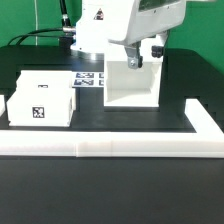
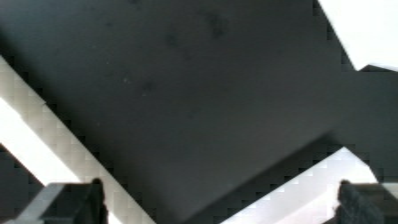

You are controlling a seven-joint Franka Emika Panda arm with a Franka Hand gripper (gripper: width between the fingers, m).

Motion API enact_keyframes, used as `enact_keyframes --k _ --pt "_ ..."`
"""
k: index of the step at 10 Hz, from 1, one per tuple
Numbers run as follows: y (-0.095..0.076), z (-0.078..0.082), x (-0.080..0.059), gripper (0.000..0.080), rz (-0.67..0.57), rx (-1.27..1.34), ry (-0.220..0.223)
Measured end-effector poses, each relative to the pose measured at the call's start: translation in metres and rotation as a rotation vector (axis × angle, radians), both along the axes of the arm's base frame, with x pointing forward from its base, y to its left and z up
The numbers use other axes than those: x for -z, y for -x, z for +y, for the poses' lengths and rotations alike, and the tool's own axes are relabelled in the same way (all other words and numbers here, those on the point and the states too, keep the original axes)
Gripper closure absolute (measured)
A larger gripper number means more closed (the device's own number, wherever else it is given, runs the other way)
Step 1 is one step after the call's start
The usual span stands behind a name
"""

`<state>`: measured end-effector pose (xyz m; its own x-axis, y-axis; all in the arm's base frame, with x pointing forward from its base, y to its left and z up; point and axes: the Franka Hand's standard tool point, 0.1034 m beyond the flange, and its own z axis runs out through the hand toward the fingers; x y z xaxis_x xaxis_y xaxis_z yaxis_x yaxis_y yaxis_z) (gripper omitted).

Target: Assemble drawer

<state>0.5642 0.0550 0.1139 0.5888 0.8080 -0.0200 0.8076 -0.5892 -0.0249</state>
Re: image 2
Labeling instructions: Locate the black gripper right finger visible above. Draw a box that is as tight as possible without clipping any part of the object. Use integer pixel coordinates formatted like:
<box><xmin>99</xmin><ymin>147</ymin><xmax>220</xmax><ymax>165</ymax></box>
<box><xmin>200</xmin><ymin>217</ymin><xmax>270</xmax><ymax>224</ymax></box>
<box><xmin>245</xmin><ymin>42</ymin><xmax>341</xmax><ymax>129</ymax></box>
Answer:
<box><xmin>335</xmin><ymin>180</ymin><xmax>398</xmax><ymax>224</ymax></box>

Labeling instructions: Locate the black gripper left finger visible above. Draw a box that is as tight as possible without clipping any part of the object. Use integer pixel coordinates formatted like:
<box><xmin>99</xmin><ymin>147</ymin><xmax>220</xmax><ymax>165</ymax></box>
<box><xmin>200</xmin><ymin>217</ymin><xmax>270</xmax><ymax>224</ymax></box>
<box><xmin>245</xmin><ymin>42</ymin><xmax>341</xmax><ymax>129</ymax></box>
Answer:
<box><xmin>21</xmin><ymin>178</ymin><xmax>108</xmax><ymax>224</ymax></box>

